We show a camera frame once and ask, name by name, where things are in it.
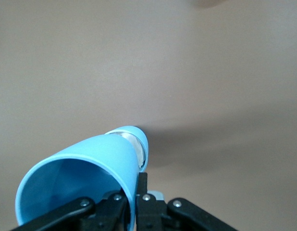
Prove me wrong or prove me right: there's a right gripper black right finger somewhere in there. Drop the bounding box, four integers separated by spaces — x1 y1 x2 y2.
136 172 238 231

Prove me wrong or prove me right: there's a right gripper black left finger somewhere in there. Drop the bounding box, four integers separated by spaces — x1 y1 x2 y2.
11 191 129 231

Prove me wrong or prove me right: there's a blue plastic cup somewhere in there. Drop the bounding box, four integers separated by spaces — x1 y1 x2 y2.
14 133 141 231
104 125 150 173

